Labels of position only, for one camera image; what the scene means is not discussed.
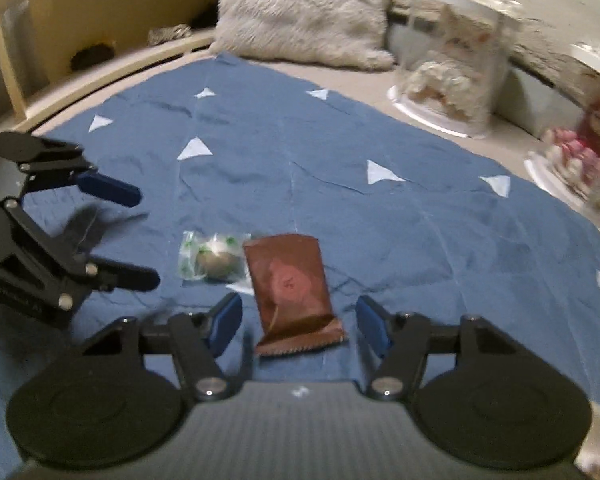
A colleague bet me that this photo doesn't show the white doll display case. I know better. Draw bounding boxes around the white doll display case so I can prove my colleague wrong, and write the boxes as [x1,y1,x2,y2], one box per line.
[388,0,524,139]

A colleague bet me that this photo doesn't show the blue quilted triangle mat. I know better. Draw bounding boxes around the blue quilted triangle mat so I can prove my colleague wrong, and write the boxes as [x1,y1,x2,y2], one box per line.
[0,54,600,479]

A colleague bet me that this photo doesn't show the brown foil snack packet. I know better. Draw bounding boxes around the brown foil snack packet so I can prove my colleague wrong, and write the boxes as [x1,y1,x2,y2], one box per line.
[244,234,347,356]

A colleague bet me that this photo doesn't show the green white candy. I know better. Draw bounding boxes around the green white candy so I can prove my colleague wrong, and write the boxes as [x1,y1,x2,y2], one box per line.
[176,231,251,283]

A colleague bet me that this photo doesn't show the white fluffy pillow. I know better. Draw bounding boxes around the white fluffy pillow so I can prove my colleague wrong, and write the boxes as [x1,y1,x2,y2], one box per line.
[211,0,393,72]

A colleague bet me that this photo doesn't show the red doll display case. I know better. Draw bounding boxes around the red doll display case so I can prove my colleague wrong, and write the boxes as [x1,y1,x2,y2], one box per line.
[524,41,600,231]

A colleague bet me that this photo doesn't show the wooden left shelf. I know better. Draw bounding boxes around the wooden left shelf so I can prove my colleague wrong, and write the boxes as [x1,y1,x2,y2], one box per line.
[0,0,218,129]

